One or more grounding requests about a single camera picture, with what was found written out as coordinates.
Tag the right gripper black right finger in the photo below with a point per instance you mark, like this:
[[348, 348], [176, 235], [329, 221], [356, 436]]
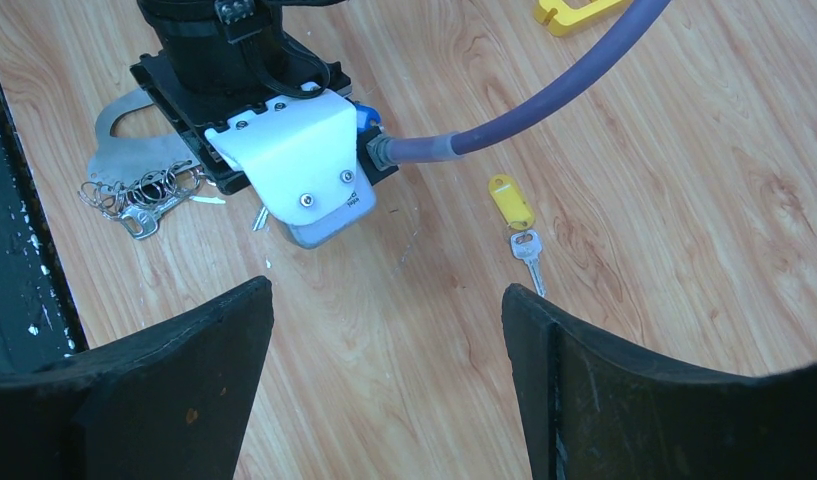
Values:
[[594, 405]]

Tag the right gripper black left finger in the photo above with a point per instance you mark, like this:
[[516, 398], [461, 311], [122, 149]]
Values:
[[171, 401]]

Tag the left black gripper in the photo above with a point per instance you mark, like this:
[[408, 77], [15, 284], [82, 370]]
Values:
[[200, 83]]

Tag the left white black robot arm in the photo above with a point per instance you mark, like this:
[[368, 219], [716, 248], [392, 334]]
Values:
[[243, 23]]

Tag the yellow key tag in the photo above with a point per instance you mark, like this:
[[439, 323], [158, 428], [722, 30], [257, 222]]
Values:
[[511, 203]]

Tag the yellow triangular plastic piece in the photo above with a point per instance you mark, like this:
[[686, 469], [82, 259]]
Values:
[[560, 18]]

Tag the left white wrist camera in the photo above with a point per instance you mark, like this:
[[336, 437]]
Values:
[[301, 156]]

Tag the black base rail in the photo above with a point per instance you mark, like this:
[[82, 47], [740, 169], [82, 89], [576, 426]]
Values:
[[39, 322]]

